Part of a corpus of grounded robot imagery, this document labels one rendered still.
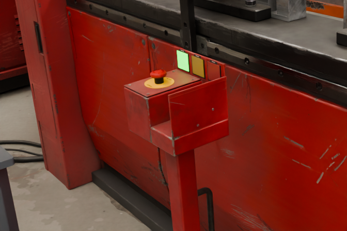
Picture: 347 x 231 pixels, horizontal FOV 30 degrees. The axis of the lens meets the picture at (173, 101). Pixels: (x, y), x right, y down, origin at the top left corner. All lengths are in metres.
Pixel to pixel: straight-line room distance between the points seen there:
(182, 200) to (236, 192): 0.25
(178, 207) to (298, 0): 0.59
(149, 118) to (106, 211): 1.11
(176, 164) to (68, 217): 1.07
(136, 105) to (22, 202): 1.28
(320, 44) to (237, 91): 0.30
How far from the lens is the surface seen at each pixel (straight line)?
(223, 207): 1.90
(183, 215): 1.63
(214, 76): 1.50
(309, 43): 1.46
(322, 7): 3.92
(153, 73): 1.53
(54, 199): 2.70
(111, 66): 2.25
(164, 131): 1.47
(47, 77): 2.57
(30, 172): 2.95
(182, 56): 1.59
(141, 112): 1.52
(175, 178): 1.59
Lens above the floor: 1.32
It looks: 22 degrees down
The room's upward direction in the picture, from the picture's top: 5 degrees counter-clockwise
